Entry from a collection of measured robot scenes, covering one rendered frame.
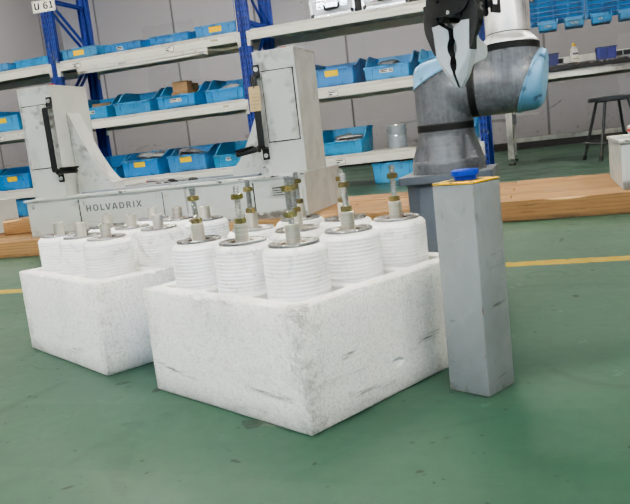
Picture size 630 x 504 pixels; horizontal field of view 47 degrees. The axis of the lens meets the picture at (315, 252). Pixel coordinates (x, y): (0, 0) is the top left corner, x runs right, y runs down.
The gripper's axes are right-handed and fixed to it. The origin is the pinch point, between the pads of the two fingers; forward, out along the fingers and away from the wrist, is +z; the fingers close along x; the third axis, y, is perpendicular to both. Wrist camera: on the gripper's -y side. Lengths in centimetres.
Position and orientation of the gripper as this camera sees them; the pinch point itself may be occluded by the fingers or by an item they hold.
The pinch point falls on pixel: (456, 78)
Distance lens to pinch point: 107.1
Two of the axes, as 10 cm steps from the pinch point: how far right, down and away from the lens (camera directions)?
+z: 1.1, 9.8, 1.5
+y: 7.1, -1.8, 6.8
